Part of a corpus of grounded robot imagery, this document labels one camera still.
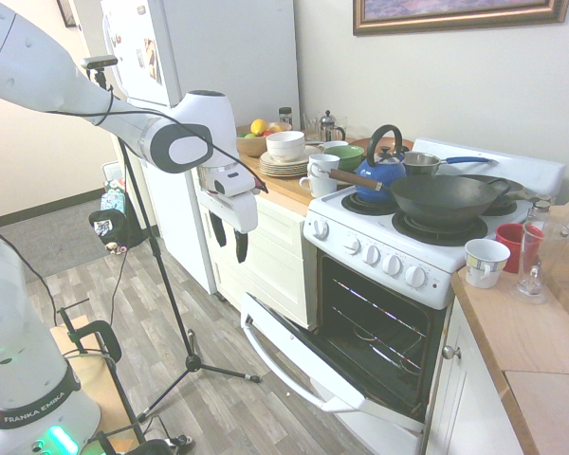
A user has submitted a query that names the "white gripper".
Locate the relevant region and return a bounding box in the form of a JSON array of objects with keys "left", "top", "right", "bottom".
[{"left": 199, "top": 190, "right": 260, "bottom": 264}]

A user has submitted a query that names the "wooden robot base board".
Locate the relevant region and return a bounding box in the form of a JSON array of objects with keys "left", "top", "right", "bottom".
[{"left": 48, "top": 314, "right": 139, "bottom": 454}]

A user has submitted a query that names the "white oven door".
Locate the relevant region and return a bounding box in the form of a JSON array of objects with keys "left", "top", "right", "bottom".
[{"left": 239, "top": 290, "right": 429, "bottom": 433}]

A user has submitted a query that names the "metal oven rack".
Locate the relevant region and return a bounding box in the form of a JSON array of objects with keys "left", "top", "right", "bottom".
[
  {"left": 327, "top": 306, "right": 427, "bottom": 376},
  {"left": 330, "top": 277, "right": 431, "bottom": 343}
]

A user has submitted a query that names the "cream cabinet with drawers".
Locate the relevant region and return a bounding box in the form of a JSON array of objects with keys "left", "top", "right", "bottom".
[{"left": 197, "top": 188, "right": 315, "bottom": 332}]

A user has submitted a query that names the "black tripod stand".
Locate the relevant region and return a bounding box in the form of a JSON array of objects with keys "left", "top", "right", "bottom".
[{"left": 90, "top": 67, "right": 263, "bottom": 424}]

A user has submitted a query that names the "stack of white plates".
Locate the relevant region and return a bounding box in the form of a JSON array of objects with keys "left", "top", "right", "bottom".
[{"left": 257, "top": 143, "right": 324, "bottom": 178}]

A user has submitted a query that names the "wooden fruit bowl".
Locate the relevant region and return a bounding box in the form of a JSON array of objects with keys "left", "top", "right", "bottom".
[{"left": 235, "top": 122, "right": 294, "bottom": 159}]

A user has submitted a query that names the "white bowl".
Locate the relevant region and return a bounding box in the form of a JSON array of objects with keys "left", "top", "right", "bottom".
[{"left": 265, "top": 130, "right": 307, "bottom": 163}]

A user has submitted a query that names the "teal patterned bag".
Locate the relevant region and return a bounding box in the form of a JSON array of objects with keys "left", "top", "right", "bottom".
[{"left": 99, "top": 188, "right": 127, "bottom": 212}]

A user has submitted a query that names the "black bag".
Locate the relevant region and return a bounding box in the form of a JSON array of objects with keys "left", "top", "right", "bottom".
[{"left": 87, "top": 208, "right": 130, "bottom": 253}]

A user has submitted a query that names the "white electric stove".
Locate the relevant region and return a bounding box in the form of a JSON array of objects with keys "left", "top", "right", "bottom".
[{"left": 302, "top": 136, "right": 567, "bottom": 455}]

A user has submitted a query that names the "clear drinking glass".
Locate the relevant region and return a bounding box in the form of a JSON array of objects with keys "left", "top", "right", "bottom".
[{"left": 303, "top": 112, "right": 321, "bottom": 143}]

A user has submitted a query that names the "green bowl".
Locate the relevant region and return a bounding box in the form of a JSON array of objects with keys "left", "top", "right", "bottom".
[{"left": 322, "top": 143, "right": 367, "bottom": 173}]

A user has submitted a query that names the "glass french press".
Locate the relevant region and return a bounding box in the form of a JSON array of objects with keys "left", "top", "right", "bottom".
[{"left": 318, "top": 109, "right": 348, "bottom": 143}]

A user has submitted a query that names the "black screw clamp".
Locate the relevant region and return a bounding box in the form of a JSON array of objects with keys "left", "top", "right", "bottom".
[{"left": 55, "top": 305, "right": 147, "bottom": 446}]

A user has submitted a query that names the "brown round plate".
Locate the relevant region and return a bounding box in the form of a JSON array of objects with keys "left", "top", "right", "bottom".
[{"left": 347, "top": 136, "right": 415, "bottom": 154}]

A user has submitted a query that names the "blue kettle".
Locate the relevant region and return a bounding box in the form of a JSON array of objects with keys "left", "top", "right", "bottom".
[{"left": 354, "top": 123, "right": 409, "bottom": 206}]

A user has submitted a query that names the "white refrigerator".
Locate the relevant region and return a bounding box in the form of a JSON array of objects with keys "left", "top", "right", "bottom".
[{"left": 99, "top": 0, "right": 303, "bottom": 298}]

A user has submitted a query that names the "photo on refrigerator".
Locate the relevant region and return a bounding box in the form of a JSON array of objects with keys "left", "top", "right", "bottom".
[{"left": 142, "top": 37, "right": 164, "bottom": 87}]

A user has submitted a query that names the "white patterned mug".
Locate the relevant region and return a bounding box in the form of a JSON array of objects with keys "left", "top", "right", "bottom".
[{"left": 464, "top": 238, "right": 512, "bottom": 290}]

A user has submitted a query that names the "dark framed picture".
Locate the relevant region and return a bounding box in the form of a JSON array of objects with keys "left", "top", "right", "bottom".
[{"left": 56, "top": 0, "right": 80, "bottom": 28}]

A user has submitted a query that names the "red cup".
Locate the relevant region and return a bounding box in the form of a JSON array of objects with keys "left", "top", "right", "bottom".
[{"left": 494, "top": 223, "right": 535, "bottom": 275}]

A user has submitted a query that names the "dark frying pan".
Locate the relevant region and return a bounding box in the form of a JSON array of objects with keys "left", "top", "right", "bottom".
[{"left": 456, "top": 173, "right": 528, "bottom": 209}]

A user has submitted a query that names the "white cabinet with knob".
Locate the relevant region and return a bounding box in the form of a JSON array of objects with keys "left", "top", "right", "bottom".
[{"left": 421, "top": 297, "right": 528, "bottom": 455}]

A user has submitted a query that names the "glass shaker metal lid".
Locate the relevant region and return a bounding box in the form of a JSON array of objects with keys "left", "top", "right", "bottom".
[{"left": 525, "top": 199, "right": 553, "bottom": 225}]

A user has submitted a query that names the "gold framed picture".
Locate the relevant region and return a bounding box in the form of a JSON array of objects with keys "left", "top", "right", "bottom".
[{"left": 352, "top": 0, "right": 569, "bottom": 37}]

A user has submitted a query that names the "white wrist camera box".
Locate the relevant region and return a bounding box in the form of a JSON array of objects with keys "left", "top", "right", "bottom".
[{"left": 198, "top": 162, "right": 269, "bottom": 198}]

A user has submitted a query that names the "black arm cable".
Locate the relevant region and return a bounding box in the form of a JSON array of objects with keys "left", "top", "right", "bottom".
[{"left": 0, "top": 69, "right": 270, "bottom": 195}]

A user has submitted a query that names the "steel saucepan blue handle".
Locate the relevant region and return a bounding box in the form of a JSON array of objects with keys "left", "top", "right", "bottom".
[{"left": 402, "top": 151, "right": 500, "bottom": 178}]

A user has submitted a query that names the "black wok wooden handle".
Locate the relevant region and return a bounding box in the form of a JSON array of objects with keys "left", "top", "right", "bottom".
[{"left": 328, "top": 168, "right": 514, "bottom": 229}]

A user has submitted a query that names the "black camera on stand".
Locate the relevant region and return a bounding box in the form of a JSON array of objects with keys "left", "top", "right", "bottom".
[{"left": 81, "top": 56, "right": 120, "bottom": 70}]

